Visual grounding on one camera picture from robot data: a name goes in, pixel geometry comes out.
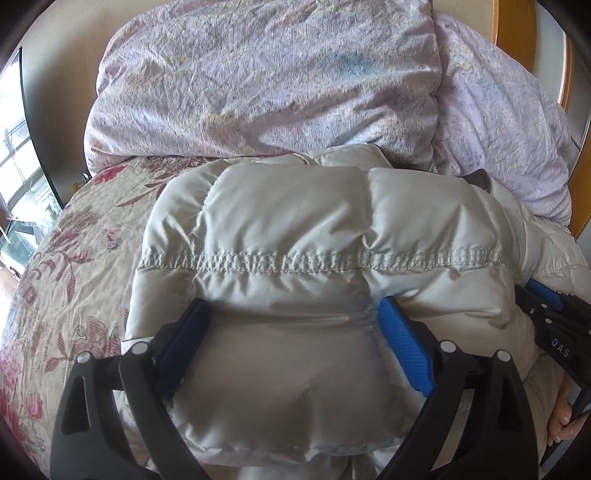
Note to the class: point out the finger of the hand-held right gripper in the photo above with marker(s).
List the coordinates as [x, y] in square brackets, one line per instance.
[545, 291]
[535, 310]

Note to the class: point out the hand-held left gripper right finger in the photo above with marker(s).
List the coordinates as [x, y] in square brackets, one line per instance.
[406, 344]

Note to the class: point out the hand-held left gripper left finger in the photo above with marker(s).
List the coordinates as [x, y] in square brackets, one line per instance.
[182, 344]

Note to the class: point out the white puffer jacket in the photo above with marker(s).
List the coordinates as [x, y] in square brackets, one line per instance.
[300, 221]

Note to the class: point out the person's right hand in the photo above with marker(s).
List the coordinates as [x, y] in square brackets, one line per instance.
[562, 422]

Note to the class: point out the floral beige bedspread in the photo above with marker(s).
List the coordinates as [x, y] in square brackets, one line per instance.
[78, 258]

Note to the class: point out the window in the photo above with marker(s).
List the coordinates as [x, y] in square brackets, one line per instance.
[21, 161]

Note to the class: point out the left lilac floral pillow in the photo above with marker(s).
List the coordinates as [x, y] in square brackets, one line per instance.
[258, 78]

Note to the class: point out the orange wooden frame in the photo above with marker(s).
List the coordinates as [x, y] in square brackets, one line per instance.
[564, 74]

